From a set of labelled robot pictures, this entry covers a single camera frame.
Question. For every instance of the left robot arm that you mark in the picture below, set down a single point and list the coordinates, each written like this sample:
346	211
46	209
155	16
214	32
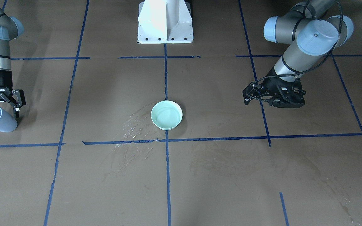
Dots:
312	30

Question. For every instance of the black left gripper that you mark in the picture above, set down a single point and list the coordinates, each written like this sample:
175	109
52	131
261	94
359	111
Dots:
270	84

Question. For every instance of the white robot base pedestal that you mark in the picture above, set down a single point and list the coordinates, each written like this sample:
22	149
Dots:
165	21

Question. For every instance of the mint green bowl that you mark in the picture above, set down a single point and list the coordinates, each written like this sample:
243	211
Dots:
166	115

